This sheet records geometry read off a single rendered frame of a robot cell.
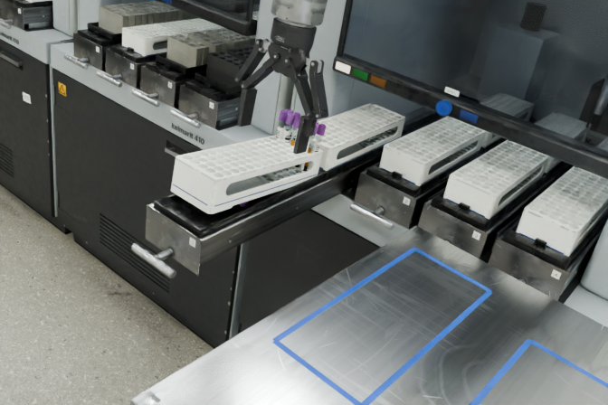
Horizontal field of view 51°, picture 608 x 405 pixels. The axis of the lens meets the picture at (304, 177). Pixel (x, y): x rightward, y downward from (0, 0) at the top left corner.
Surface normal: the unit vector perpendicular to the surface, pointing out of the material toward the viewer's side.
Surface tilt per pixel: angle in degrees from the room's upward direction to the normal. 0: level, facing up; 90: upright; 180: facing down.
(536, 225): 90
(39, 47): 90
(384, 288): 0
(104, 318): 0
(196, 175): 84
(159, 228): 90
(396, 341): 0
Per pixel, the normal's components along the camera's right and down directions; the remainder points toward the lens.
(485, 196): -0.62, 0.28
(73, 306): 0.15, -0.88
